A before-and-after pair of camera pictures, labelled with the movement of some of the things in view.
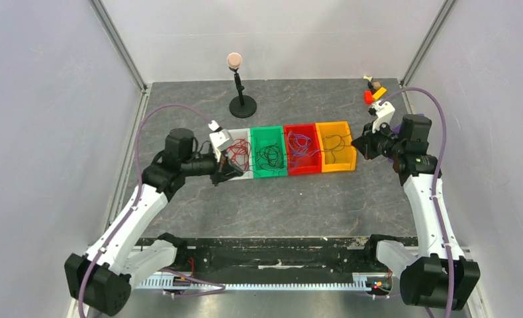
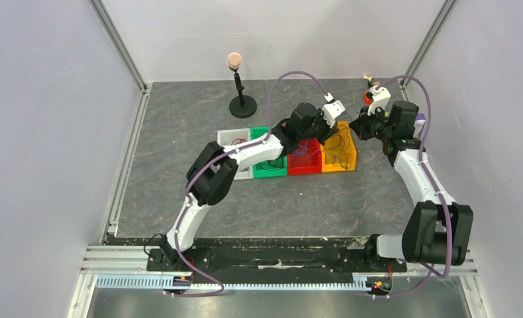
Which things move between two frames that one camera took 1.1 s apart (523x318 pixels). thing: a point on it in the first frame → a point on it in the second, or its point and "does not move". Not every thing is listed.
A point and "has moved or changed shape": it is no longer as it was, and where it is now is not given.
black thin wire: (340, 141) has moved or changed shape
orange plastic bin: (337, 153) does not move
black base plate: (279, 256) does not move
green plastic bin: (269, 157) does not move
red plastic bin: (302, 149) does not move
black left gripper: (224, 171) → (328, 132)
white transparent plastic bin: (241, 152) does not move
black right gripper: (368, 143) → (366, 125)
